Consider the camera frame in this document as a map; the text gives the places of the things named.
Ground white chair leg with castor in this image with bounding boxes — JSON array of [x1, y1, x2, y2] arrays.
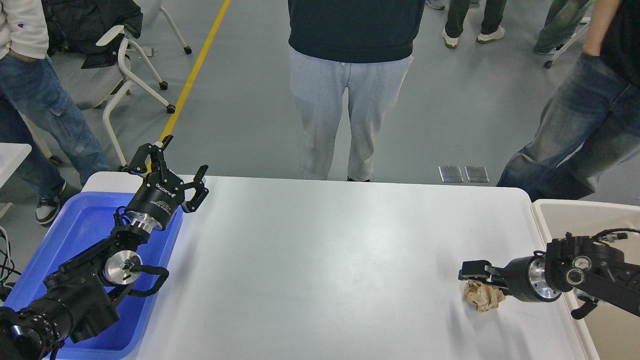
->
[[159, 6, 193, 55]]

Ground metal floor plate left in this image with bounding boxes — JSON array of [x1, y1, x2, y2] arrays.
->
[[438, 165, 465, 183]]

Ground white side table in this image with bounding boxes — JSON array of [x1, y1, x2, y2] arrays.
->
[[0, 142, 32, 187]]

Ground person in faded jeans right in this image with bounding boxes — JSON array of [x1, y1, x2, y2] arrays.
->
[[497, 0, 640, 201]]

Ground person in blue jeans left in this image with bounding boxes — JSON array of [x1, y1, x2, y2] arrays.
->
[[0, 0, 110, 227]]

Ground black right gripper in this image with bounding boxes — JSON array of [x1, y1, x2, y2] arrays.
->
[[458, 256, 562, 303]]

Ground metal floor plate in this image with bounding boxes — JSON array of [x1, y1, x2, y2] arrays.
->
[[464, 165, 490, 183], [438, 165, 465, 183]]

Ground person in dark green trousers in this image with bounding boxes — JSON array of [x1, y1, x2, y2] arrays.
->
[[441, 0, 508, 50]]

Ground person in grey-green trousers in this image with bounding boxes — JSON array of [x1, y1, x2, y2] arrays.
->
[[532, 0, 594, 55]]

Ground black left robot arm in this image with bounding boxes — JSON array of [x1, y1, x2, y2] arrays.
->
[[1, 134, 209, 360]]

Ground beige plastic bin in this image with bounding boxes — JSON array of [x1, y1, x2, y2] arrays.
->
[[532, 199, 640, 360]]

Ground metal floor plate right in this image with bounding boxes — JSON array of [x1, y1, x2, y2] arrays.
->
[[464, 165, 490, 183]]

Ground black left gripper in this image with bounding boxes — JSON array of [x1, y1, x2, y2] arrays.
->
[[125, 135, 210, 232]]

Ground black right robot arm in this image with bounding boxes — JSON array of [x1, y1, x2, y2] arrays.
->
[[458, 228, 640, 320]]

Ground person in grey sweatpants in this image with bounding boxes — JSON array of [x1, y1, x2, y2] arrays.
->
[[287, 0, 425, 182]]

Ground black cables at left edge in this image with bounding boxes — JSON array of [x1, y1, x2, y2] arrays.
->
[[0, 226, 22, 296]]

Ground brown paper ball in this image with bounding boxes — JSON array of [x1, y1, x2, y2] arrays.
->
[[463, 280, 506, 313]]

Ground grey office chair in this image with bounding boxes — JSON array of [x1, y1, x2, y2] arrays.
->
[[42, 0, 176, 166]]

